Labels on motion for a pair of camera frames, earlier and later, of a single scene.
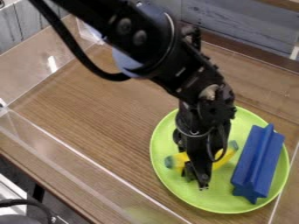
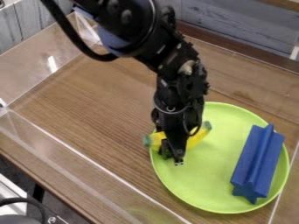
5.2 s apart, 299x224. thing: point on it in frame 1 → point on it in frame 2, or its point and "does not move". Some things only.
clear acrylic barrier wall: [110, 202] does not move
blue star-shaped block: [256, 163] does not move
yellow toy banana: [177, 159] → [153, 139]
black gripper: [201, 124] → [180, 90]
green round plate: [217, 198] does not move
